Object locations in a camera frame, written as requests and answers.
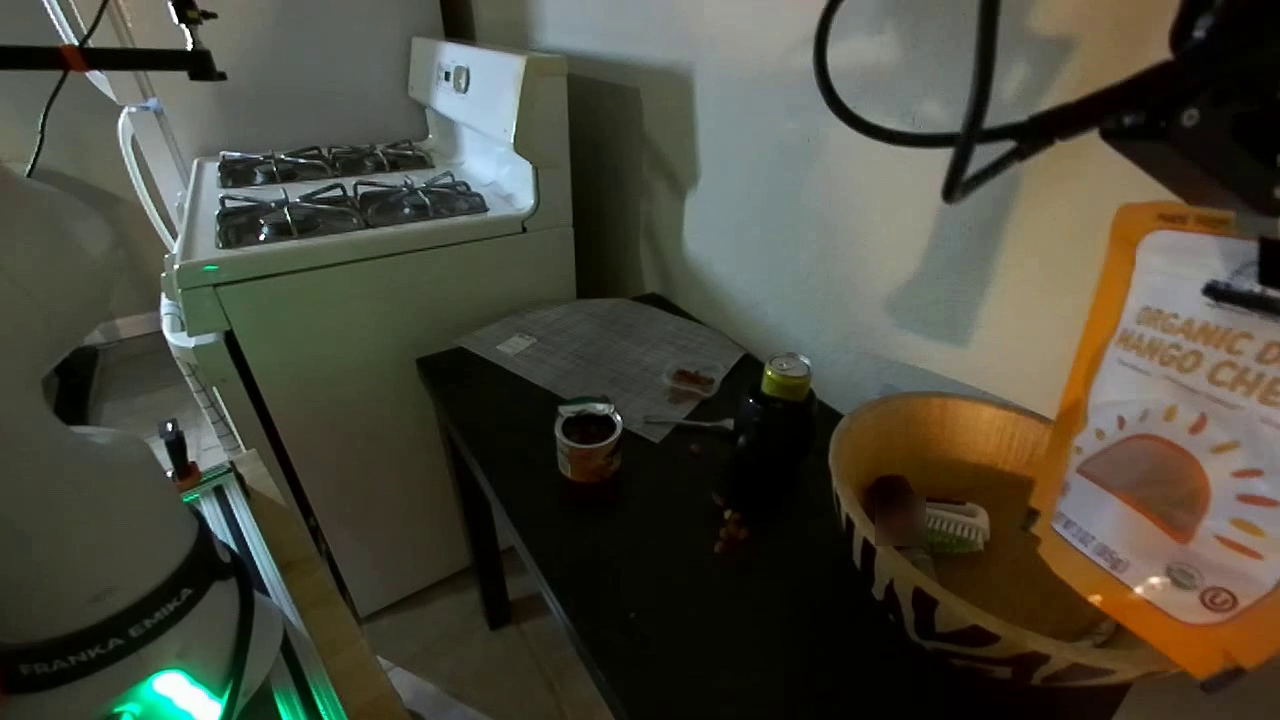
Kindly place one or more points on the black side table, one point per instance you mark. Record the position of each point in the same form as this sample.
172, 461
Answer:
643, 575

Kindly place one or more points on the dark bottle with yellow cap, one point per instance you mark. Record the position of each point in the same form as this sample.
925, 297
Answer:
770, 446

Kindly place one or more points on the orange mango snack packet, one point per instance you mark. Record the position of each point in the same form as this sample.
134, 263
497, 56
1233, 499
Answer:
1174, 455

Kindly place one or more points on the small clear red container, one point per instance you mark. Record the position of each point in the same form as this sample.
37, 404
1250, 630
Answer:
690, 382

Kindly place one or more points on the wooden robot mount table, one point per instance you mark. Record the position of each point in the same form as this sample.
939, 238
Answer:
286, 601

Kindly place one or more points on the white gas stove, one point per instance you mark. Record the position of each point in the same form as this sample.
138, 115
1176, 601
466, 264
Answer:
387, 344

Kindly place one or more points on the thin spoon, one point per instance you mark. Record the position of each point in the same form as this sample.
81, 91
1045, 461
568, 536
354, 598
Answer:
694, 425

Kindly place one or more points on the zebra pattern bowl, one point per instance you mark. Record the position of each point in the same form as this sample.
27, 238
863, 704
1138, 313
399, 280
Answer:
962, 587

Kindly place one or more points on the white cup with dark content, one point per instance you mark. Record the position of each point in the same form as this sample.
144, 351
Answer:
590, 442

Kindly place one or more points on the red item in bowl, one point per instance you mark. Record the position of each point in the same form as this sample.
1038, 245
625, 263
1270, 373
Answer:
890, 507

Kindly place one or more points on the black camera stand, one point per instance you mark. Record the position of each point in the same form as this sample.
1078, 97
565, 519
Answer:
114, 62

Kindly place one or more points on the grey woven placemat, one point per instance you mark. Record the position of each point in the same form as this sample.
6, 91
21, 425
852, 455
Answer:
602, 351

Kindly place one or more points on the white green item in bowl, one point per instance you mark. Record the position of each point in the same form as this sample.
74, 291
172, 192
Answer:
953, 524

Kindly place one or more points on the black stove burner grate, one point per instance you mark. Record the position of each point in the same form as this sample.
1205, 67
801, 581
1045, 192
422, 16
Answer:
320, 161
346, 204

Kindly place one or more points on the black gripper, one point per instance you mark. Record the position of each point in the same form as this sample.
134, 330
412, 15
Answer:
1205, 115

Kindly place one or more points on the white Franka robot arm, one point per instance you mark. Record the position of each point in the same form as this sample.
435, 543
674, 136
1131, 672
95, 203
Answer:
95, 534

